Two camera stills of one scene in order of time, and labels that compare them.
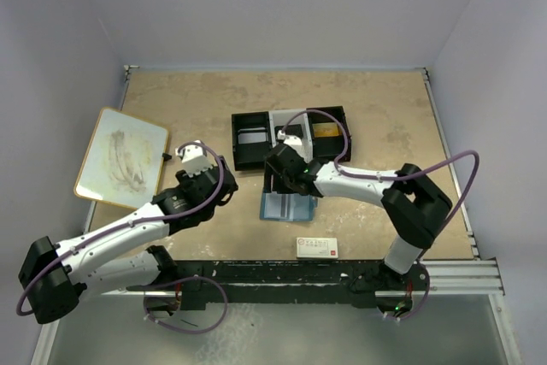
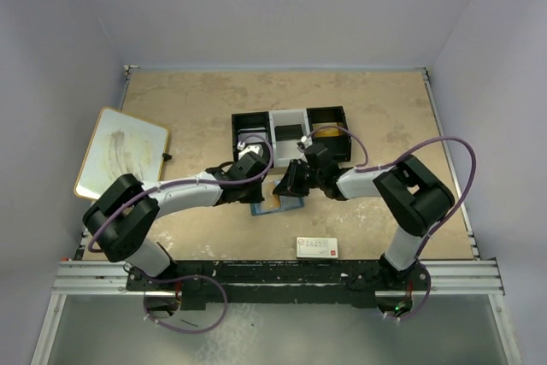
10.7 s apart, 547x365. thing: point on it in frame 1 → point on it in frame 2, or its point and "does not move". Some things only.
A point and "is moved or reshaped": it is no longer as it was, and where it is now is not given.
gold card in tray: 325,130 does not move
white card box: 317,247 does not move
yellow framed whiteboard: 123,160 does not move
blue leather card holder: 287,207 is moved or reshaped
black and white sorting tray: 320,135 does not move
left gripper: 188,174 → 238,196
